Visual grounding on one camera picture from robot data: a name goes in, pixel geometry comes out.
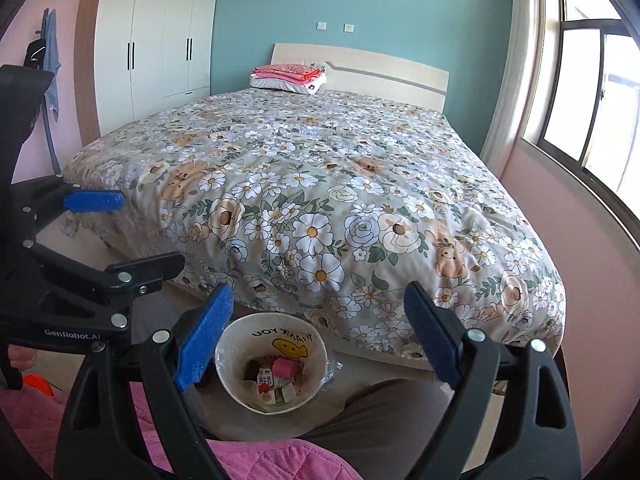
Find person's left hand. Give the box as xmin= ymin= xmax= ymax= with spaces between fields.
xmin=8 ymin=344 xmax=38 ymax=370

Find folded pink red blanket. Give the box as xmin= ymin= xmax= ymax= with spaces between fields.
xmin=252 ymin=64 xmax=322 ymax=84

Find floral bed quilt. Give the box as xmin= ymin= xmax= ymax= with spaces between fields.
xmin=64 ymin=89 xmax=566 ymax=360

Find grey trousers leg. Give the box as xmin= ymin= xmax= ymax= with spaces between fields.
xmin=199 ymin=378 xmax=452 ymax=443

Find white curtain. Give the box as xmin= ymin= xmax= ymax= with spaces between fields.
xmin=480 ymin=0 xmax=539 ymax=178

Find cream bed headboard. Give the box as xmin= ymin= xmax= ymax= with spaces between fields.
xmin=271 ymin=44 xmax=449 ymax=113

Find orange red object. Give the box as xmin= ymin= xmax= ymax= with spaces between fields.
xmin=23 ymin=374 xmax=55 ymax=398

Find black hanging bag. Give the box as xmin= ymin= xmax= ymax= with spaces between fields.
xmin=24 ymin=38 xmax=47 ymax=70

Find white wardrobe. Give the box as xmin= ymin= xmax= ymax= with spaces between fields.
xmin=74 ymin=0 xmax=216 ymax=144

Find milk carton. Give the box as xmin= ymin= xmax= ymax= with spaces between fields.
xmin=257 ymin=367 xmax=274 ymax=396

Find pink quilted clothing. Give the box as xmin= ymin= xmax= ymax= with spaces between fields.
xmin=0 ymin=381 xmax=364 ymax=480

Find hanging blue clothes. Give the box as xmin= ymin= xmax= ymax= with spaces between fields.
xmin=40 ymin=9 xmax=61 ymax=122

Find window with dark frame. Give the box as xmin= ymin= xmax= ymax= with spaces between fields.
xmin=530 ymin=0 xmax=639 ymax=243

